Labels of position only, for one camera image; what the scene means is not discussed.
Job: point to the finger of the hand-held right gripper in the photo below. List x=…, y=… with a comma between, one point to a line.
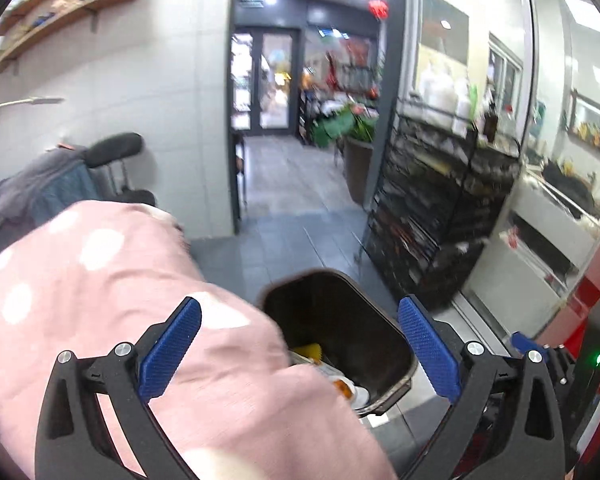
x=527, y=342

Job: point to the dark brown trash bin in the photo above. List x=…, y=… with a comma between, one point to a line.
x=350, y=320

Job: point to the dark pump bottle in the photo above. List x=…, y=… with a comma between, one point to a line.
x=491, y=120

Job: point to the white display cabinet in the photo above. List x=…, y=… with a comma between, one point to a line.
x=530, y=260

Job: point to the blue grey cloth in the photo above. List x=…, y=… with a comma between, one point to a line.
x=39, y=195

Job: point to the wooden wall shelf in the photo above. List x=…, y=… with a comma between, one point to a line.
x=64, y=12

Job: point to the orange foam net sleeve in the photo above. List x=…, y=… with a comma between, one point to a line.
x=341, y=386

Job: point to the yellow foam net sleeve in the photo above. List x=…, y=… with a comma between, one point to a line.
x=310, y=351

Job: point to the dark brown planter pot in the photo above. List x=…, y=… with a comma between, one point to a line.
x=357, y=170

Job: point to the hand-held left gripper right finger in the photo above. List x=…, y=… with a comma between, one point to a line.
x=430, y=347

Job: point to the red hanging decoration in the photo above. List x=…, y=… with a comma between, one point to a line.
x=378, y=9

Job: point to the green leafy plant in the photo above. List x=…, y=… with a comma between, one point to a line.
x=337, y=125

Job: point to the black chair with wooden seat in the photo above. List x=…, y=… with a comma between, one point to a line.
x=240, y=170

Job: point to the white plastic bottle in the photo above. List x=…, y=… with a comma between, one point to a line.
x=442, y=92

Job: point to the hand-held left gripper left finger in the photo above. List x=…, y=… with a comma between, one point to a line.
x=172, y=345

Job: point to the pink dotted blanket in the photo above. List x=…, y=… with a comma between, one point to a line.
x=104, y=300

